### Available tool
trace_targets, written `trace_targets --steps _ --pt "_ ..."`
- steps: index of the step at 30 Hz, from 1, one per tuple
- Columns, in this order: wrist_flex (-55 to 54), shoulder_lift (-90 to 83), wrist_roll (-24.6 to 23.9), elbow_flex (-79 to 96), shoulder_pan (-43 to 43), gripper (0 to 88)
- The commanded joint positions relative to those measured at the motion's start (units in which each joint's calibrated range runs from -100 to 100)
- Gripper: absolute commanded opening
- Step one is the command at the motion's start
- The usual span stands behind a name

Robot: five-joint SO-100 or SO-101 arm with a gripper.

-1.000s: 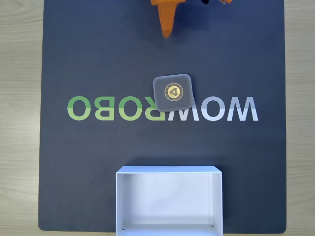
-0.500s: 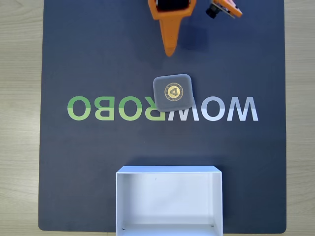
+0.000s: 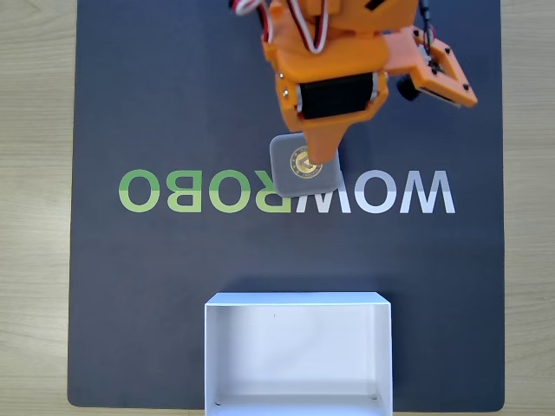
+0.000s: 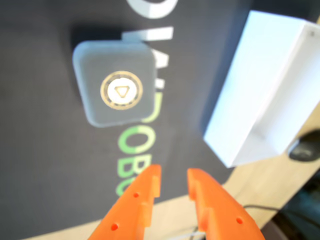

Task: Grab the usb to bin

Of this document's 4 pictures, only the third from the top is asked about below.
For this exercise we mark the grey square USB case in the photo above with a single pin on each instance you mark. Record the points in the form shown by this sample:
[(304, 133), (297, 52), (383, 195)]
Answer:
[(286, 173)]

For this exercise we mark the white cardboard box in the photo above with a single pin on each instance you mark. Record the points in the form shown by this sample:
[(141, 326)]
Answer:
[(295, 359)]

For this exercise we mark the dark blue WOWROBO mat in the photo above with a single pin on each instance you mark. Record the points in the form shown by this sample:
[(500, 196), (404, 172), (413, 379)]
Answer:
[(130, 108)]

